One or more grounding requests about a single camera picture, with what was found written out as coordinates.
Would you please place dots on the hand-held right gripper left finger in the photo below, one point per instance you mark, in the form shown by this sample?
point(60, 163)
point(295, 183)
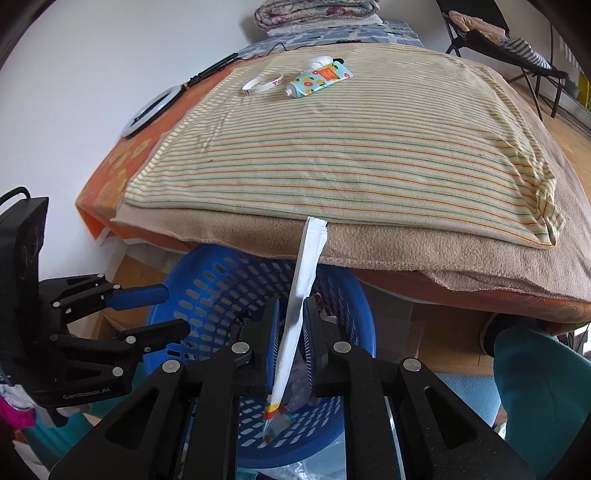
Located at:
point(272, 350)

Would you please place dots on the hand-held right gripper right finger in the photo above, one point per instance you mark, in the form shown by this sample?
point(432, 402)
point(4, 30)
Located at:
point(308, 355)

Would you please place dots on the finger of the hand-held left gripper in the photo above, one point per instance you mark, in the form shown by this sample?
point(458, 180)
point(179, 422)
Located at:
point(138, 296)
point(157, 330)

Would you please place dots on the white squeeze tube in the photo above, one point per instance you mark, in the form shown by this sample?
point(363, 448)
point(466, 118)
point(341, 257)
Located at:
point(304, 277)

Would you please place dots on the blue plastic basket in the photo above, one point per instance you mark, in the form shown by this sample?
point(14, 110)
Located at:
point(221, 281)

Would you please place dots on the clear plastic bag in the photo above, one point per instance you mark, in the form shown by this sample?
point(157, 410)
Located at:
point(300, 470)

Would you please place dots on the orange printed cloth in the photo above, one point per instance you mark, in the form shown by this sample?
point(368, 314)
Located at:
point(115, 166)

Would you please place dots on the brown cardboard box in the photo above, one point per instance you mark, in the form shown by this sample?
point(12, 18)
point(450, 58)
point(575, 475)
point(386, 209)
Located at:
point(438, 341)

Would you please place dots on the pink cloth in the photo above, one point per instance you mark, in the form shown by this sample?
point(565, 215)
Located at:
point(16, 413)

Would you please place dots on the yellow striped cloth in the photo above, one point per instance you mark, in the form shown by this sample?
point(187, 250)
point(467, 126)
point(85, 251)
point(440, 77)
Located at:
point(346, 138)

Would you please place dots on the person's teal trouser leg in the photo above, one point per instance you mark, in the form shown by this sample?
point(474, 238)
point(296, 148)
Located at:
point(545, 392)

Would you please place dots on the white wristband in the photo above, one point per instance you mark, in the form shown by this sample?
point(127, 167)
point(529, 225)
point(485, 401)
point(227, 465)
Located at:
point(276, 82)

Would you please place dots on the colourful fruit print tube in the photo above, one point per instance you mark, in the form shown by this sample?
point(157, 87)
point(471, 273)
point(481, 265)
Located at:
point(323, 76)

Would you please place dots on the white tissue ball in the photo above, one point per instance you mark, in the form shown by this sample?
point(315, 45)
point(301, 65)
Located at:
point(316, 62)

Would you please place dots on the blue plaid bed sheet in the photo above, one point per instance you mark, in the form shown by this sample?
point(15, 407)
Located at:
point(369, 34)

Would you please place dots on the folded floral quilt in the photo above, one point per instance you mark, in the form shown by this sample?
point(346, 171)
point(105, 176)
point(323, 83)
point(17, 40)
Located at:
point(314, 11)

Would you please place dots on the black folding chair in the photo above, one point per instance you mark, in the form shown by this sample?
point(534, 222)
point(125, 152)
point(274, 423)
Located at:
point(531, 64)

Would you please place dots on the pink clothes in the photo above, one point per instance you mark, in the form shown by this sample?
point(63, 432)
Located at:
point(480, 25)

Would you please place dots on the grey striped cloth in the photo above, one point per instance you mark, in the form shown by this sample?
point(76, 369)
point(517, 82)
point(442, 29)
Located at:
point(526, 50)

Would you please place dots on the yellow bag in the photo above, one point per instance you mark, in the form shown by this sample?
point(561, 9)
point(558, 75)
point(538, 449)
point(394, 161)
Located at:
point(585, 85)

